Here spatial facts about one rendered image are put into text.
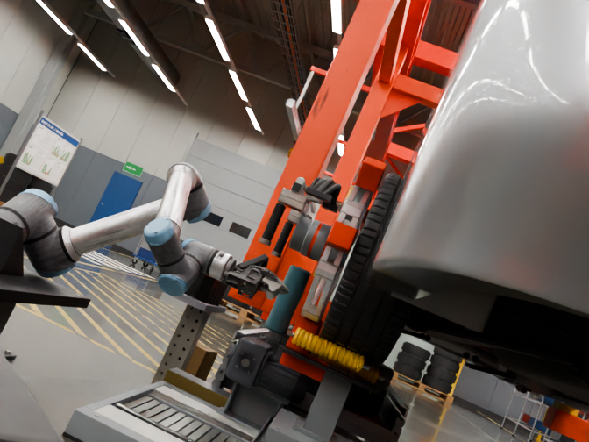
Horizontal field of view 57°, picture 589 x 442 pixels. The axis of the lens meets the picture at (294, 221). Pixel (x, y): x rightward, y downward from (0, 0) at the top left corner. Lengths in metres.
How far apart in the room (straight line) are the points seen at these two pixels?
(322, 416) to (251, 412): 0.54
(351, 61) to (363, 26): 0.19
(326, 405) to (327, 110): 1.34
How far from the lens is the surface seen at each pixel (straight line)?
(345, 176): 4.50
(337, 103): 2.61
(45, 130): 10.96
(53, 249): 2.29
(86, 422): 1.75
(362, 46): 2.74
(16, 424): 0.77
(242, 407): 2.42
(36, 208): 2.25
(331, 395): 1.94
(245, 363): 2.23
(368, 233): 1.67
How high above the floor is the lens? 0.60
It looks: 8 degrees up
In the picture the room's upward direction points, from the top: 24 degrees clockwise
